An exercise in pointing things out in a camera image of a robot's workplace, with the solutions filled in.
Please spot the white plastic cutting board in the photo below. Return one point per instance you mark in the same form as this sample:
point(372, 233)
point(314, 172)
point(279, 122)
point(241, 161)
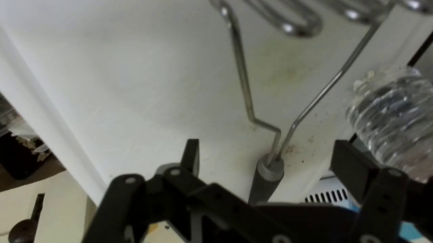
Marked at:
point(136, 90)

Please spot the blue plastic lid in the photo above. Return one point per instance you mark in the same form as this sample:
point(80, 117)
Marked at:
point(413, 234)

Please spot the black stove burner grate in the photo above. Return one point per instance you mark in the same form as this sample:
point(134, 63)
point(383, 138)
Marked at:
point(22, 156)

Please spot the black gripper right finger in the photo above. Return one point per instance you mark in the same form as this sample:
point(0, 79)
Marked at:
point(379, 203)

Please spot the white gas stove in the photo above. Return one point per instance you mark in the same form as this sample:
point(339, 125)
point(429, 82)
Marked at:
point(59, 217)

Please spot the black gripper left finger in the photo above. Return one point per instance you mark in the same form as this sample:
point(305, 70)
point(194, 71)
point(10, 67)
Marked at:
point(122, 203)

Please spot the clear plastic water bottle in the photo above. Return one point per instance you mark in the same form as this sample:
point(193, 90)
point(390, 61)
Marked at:
point(393, 122)

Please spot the metal spoon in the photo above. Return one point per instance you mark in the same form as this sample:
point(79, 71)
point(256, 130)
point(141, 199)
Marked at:
point(22, 230)

